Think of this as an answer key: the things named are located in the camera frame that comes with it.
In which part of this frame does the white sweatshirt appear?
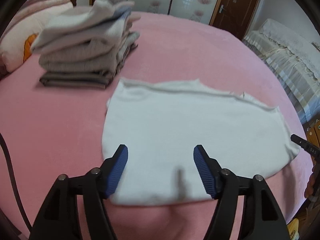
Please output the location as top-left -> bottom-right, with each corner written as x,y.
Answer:
102,79 -> 299,206

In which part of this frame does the black cable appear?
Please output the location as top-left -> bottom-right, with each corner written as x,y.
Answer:
0,132 -> 33,233

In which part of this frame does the pink cartoon pillow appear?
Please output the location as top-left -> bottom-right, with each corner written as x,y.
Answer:
1,2 -> 73,73

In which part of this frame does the brown wooden door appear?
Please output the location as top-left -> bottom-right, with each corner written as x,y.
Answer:
210,0 -> 259,40

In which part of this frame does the lace covered sofa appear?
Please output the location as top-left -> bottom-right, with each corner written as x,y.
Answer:
242,18 -> 319,124

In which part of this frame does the stack of folded clothes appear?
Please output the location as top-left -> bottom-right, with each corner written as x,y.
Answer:
31,0 -> 140,89

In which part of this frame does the right hand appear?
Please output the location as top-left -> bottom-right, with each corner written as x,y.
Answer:
304,166 -> 315,198

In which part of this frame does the pink bed blanket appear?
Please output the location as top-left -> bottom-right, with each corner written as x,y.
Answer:
1,12 -> 305,239

